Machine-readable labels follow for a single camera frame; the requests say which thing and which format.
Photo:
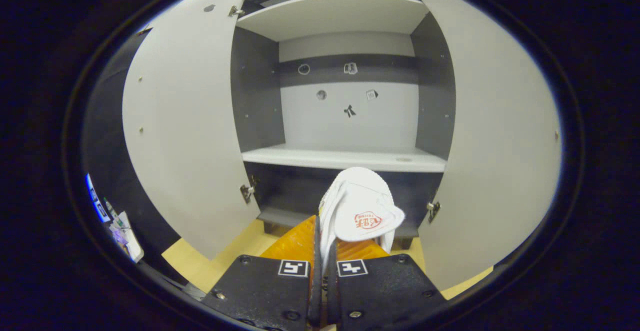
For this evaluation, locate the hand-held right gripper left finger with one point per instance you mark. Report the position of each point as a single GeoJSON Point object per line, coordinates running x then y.
{"type": "Point", "coordinates": [265, 293]}

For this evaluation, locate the white bag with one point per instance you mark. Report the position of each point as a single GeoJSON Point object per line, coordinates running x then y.
{"type": "Point", "coordinates": [131, 241]}

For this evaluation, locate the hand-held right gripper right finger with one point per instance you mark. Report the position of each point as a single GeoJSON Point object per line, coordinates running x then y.
{"type": "Point", "coordinates": [385, 291]}

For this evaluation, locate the grey shoe cabinet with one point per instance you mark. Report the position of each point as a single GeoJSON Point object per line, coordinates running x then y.
{"type": "Point", "coordinates": [345, 158]}

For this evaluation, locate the white shoe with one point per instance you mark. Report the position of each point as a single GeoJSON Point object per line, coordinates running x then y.
{"type": "Point", "coordinates": [360, 206]}

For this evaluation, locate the blue white banner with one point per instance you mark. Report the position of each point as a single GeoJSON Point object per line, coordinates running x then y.
{"type": "Point", "coordinates": [95, 196]}

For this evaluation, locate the grey shoe cabinet door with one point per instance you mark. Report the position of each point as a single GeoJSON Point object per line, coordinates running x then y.
{"type": "Point", "coordinates": [185, 121]}
{"type": "Point", "coordinates": [500, 146]}

